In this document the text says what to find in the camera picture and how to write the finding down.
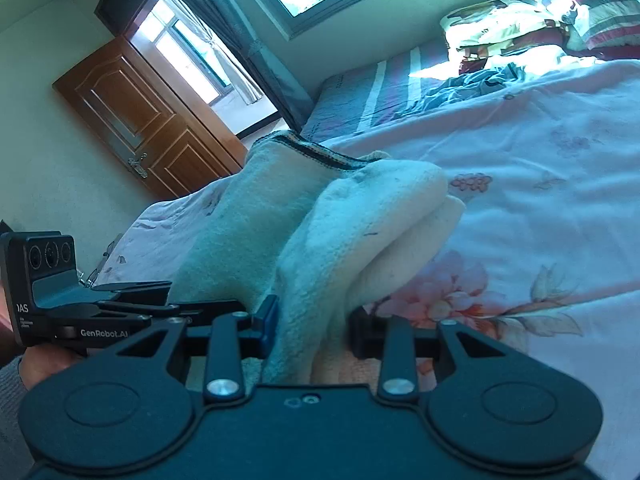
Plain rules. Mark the blue striped mattress sheet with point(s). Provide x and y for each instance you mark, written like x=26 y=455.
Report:
x=360 y=95

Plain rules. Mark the person's left hand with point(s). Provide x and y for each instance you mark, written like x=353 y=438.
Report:
x=47 y=367

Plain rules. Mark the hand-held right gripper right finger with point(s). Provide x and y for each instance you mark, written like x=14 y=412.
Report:
x=359 y=337

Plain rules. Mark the pink floral bed sheet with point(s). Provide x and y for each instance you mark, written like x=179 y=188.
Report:
x=525 y=170

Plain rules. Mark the crumpled blue cloth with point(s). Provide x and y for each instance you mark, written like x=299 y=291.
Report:
x=460 y=87

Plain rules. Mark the person's left forearm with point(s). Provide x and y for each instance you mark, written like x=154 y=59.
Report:
x=10 y=410

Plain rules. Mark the red white striped pillow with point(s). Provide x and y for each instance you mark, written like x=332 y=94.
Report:
x=610 y=15

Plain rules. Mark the folded floral blanket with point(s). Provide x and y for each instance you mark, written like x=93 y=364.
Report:
x=500 y=30

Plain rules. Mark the white black-striped knit sweater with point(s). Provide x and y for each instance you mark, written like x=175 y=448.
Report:
x=320 y=230

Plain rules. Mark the balcony window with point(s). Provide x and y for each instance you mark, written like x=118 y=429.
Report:
x=185 y=55

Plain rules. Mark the teal curtain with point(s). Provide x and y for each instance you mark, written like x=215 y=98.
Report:
x=250 y=35

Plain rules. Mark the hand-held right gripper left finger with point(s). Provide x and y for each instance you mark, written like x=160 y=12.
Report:
x=270 y=321

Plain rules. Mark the brown wooden door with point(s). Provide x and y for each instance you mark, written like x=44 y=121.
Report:
x=145 y=115

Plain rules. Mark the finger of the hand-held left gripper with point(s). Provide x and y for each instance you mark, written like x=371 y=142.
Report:
x=200 y=312
x=135 y=286

